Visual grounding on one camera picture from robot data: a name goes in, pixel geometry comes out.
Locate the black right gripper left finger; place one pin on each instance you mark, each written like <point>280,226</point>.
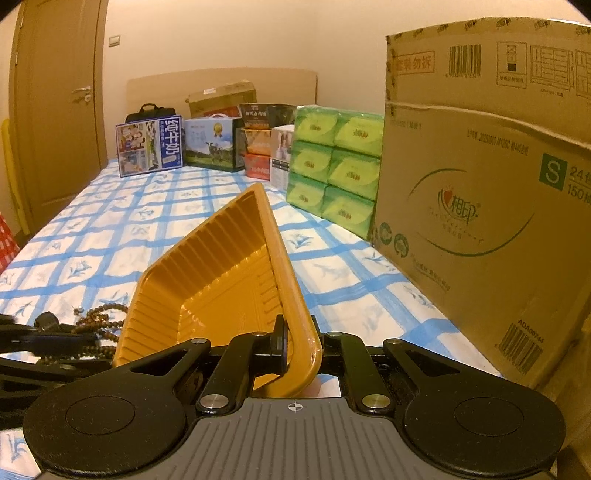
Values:
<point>246,357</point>

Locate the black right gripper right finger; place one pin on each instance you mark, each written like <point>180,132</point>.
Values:
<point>346,357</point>

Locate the yellow plastic tray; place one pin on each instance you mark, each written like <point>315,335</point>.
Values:
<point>230,275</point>

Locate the red white checkered cloth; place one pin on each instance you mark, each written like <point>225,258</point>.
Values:
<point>8,246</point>

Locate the green tissue pack bundle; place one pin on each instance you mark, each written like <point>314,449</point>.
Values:
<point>335,165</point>

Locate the large cardboard box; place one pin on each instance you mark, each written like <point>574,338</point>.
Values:
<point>484,192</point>

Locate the cow picture milk box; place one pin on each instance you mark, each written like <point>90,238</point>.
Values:
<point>210,142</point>

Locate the white product box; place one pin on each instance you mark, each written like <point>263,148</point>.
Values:
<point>281,139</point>

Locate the blue milk carton box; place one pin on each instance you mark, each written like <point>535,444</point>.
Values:
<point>148,146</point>

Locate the stacked dark snack boxes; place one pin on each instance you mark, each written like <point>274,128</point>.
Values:
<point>258,121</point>

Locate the small brown cardboard box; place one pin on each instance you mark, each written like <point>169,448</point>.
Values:
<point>224,99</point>

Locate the black bag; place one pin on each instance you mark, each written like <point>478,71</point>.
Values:
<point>150,111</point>

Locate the wooden door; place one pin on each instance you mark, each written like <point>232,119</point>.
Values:
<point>56,104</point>

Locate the wall light switch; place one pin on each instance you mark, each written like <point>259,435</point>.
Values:
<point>114,41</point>

